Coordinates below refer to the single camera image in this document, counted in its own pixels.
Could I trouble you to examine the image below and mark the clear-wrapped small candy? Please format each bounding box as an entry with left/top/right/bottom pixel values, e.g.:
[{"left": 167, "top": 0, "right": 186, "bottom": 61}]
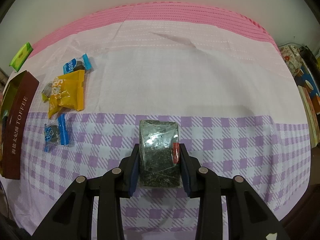
[{"left": 41, "top": 81, "right": 54, "bottom": 103}]

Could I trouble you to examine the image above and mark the green tissue pack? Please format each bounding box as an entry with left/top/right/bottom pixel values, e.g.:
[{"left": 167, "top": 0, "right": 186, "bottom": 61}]
[{"left": 9, "top": 42, "right": 34, "bottom": 72}]

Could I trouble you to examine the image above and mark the pink and purple checked tablecloth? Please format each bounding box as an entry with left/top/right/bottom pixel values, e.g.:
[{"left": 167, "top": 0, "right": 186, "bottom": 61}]
[{"left": 0, "top": 1, "right": 313, "bottom": 240}]

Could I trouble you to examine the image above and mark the blue-wrapped dark candy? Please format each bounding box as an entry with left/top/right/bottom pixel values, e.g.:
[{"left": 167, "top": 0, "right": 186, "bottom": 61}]
[{"left": 44, "top": 114, "right": 74, "bottom": 153}]

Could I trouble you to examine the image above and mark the dark green seaweed block packet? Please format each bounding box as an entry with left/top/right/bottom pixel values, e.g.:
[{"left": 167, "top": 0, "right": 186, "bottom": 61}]
[{"left": 139, "top": 119, "right": 184, "bottom": 189}]

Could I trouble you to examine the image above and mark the gold tin box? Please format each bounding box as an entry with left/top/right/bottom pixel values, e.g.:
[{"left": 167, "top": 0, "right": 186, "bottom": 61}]
[{"left": 0, "top": 70, "right": 40, "bottom": 180}]

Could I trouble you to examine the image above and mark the floral container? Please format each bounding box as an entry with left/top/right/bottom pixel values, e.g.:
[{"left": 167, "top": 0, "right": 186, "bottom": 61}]
[{"left": 279, "top": 44, "right": 304, "bottom": 78}]

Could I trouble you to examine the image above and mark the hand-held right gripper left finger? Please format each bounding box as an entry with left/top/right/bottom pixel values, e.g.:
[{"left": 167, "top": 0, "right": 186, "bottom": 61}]
[{"left": 31, "top": 144, "right": 142, "bottom": 240}]

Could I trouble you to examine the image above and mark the light blue candy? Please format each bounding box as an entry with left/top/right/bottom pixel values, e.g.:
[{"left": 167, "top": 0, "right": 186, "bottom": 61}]
[{"left": 62, "top": 53, "right": 94, "bottom": 75}]

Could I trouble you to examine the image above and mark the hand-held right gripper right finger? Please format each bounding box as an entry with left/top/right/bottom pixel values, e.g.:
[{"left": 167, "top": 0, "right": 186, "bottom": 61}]
[{"left": 179, "top": 143, "right": 290, "bottom": 240}]

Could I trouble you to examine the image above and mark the orange snack packet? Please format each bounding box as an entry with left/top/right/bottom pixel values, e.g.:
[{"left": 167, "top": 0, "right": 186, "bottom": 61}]
[{"left": 47, "top": 69, "right": 86, "bottom": 119}]

